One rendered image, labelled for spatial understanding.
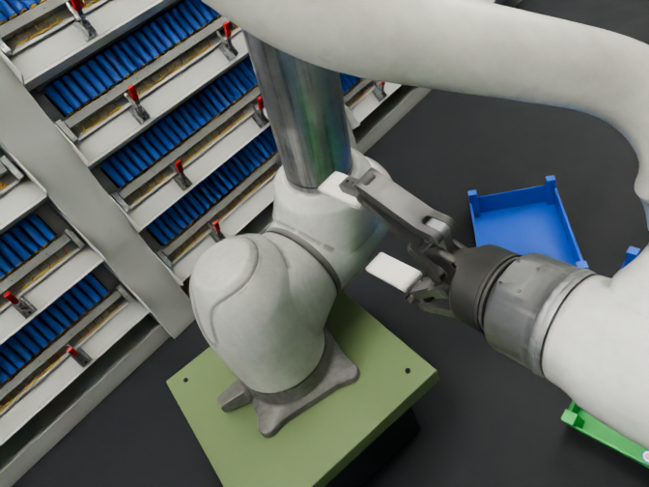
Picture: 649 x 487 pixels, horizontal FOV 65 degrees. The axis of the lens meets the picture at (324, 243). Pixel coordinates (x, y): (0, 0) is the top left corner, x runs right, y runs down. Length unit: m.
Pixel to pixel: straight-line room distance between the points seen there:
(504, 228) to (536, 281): 0.90
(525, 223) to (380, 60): 1.03
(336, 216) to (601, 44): 0.43
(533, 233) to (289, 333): 0.75
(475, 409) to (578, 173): 0.70
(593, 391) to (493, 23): 0.24
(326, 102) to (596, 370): 0.41
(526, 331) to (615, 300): 0.06
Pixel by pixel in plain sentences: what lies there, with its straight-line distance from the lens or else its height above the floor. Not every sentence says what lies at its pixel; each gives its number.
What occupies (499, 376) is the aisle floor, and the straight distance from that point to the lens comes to 1.07.
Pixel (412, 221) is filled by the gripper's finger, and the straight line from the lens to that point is 0.45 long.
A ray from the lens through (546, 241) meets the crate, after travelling 1.28.
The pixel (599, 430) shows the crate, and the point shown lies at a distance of 1.01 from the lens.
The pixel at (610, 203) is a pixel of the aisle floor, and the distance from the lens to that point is 1.37.
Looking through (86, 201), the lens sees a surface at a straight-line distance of 1.19.
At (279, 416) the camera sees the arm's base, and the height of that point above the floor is 0.24.
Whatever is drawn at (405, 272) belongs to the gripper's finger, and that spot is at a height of 0.48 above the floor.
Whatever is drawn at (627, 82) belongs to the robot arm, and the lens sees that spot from 0.40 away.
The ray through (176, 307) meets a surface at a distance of 1.38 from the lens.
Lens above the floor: 0.92
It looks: 40 degrees down
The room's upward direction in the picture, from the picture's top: 24 degrees counter-clockwise
